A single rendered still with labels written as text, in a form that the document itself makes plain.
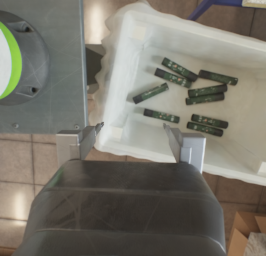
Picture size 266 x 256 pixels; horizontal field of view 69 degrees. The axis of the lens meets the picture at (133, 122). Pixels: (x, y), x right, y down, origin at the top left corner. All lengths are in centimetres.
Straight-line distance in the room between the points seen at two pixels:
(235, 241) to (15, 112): 151
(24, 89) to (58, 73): 6
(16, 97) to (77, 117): 10
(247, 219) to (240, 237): 18
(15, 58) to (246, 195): 164
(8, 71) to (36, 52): 7
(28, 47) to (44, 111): 11
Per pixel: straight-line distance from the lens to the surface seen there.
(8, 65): 29
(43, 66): 35
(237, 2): 94
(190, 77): 80
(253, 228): 167
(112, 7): 132
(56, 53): 37
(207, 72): 82
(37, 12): 39
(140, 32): 60
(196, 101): 82
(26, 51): 34
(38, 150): 153
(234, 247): 167
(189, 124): 83
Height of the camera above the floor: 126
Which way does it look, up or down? 76 degrees down
